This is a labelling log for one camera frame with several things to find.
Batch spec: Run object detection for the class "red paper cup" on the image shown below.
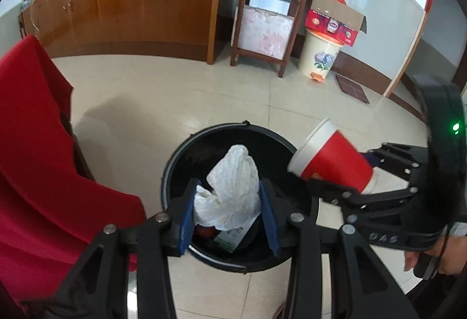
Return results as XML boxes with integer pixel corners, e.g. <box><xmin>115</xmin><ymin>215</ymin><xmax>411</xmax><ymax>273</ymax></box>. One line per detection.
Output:
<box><xmin>287</xmin><ymin>118</ymin><xmax>377</xmax><ymax>194</ymax></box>

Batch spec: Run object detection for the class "red plastic bag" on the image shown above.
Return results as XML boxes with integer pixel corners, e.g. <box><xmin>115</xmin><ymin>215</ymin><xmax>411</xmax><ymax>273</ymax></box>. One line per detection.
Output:
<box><xmin>195</xmin><ymin>225</ymin><xmax>217</xmax><ymax>239</ymax></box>

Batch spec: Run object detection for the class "white milk carton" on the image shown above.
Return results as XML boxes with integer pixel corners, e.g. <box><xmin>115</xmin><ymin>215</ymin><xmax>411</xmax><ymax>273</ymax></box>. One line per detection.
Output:
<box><xmin>214</xmin><ymin>219</ymin><xmax>257</xmax><ymax>253</ymax></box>

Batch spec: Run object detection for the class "white tissue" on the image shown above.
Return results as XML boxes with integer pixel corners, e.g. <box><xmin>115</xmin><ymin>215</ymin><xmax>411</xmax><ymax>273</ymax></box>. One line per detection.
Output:
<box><xmin>193</xmin><ymin>144</ymin><xmax>261</xmax><ymax>231</ymax></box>

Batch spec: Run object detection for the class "black trash bin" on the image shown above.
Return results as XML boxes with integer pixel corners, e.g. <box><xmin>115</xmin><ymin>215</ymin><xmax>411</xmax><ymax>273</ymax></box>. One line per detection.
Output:
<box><xmin>161</xmin><ymin>122</ymin><xmax>318</xmax><ymax>273</ymax></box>

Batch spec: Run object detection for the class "person right hand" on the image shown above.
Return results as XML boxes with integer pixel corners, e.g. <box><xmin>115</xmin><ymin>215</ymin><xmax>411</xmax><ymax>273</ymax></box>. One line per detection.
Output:
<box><xmin>404</xmin><ymin>234</ymin><xmax>467</xmax><ymax>276</ymax></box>

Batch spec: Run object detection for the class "red tablecloth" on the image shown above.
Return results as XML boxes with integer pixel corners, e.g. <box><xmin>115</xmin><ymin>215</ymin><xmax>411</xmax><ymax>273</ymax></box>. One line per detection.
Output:
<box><xmin>1</xmin><ymin>36</ymin><xmax>146</xmax><ymax>302</ymax></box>

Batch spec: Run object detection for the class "cream floral pedal bin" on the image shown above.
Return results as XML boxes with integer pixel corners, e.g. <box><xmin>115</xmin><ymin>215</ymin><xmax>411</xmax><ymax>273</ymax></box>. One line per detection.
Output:
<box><xmin>298</xmin><ymin>29</ymin><xmax>344</xmax><ymax>83</ymax></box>

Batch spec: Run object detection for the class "red cardboard box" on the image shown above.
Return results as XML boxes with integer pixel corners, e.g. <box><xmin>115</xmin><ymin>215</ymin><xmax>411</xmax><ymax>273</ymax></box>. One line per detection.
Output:
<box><xmin>305</xmin><ymin>0</ymin><xmax>367</xmax><ymax>47</ymax></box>

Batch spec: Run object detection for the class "pink cushion in stand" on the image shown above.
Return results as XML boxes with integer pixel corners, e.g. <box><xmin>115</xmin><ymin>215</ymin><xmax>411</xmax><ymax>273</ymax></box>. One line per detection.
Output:
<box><xmin>238</xmin><ymin>6</ymin><xmax>294</xmax><ymax>60</ymax></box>

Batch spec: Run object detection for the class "wooden sideboard cabinet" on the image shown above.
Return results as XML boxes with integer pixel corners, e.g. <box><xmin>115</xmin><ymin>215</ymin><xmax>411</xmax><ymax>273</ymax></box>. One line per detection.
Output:
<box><xmin>18</xmin><ymin>0</ymin><xmax>220</xmax><ymax>64</ymax></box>

